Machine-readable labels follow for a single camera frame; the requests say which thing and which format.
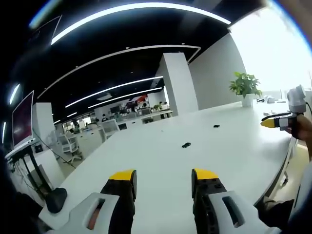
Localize white table leg frame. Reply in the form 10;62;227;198
279;137;299;187

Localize white office chair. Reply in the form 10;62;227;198
58;133;83;162
100;119;119;141

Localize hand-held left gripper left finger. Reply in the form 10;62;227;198
69;168;137;234

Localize black rounded desk object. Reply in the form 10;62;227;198
45;187;68;214

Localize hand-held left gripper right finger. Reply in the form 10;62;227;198
191;167;281;234

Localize person's dark trousers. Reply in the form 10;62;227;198
257;197;296;231

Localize green potted plant white pot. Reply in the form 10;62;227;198
228;71;263;108

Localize large monitor screen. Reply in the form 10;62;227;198
11;90;35;148

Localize long ceiling light strip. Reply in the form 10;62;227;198
50;2;232;46

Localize black monitor stand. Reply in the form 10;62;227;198
6;143;56;199

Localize person's right hand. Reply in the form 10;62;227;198
284;113;312;147

